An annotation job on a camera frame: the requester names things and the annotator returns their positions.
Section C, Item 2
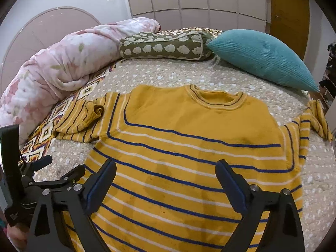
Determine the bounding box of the brown wooden door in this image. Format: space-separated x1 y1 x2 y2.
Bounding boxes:
270 0 310 59

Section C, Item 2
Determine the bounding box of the person's left hand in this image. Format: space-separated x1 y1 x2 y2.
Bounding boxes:
7 223 30 251

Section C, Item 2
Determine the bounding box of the round pink headboard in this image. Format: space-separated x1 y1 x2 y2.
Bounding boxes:
1 7 100 92

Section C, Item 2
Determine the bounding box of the colourful geometric patterned blanket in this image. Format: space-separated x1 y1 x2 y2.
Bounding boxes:
18 27 224 166

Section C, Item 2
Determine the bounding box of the pink floral rolled duvet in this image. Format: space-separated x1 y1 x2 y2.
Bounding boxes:
1 17 161 146

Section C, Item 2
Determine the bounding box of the cluttered shelf at right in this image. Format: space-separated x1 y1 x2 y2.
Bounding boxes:
316 41 336 134

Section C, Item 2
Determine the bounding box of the yellow striped knit sweater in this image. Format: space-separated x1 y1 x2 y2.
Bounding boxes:
54 85 333 251

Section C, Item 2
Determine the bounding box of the green hedgehog print bolster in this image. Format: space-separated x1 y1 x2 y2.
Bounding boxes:
119 31 213 61

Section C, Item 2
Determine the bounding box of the beige dotted quilted bedspread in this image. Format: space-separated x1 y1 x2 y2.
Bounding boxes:
35 58 335 251

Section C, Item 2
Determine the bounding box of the teal corduroy cushion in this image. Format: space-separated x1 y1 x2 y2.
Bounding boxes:
207 29 319 92

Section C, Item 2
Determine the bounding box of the pale panelled wardrobe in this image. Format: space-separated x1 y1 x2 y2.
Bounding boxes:
128 0 271 33

